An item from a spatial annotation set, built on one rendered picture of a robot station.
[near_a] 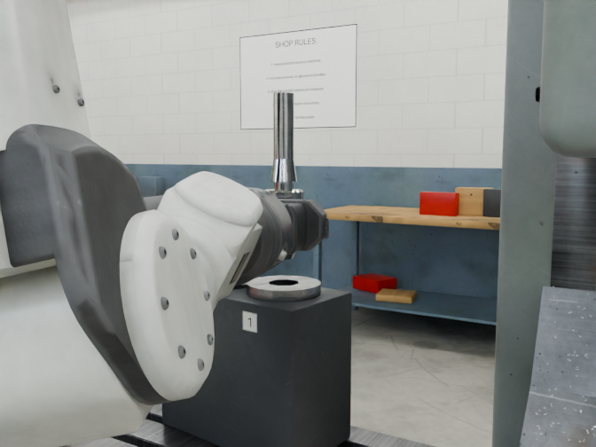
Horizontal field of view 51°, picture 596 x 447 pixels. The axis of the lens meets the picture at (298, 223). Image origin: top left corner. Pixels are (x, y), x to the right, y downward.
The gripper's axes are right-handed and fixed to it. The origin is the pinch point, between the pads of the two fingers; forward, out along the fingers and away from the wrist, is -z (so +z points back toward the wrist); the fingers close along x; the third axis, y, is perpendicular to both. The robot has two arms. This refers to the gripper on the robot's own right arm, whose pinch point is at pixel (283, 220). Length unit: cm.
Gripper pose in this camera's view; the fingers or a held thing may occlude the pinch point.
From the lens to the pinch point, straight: 74.0
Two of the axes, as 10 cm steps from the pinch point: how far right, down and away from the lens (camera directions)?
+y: 0.0, 9.9, 1.1
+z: -2.8, 1.0, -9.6
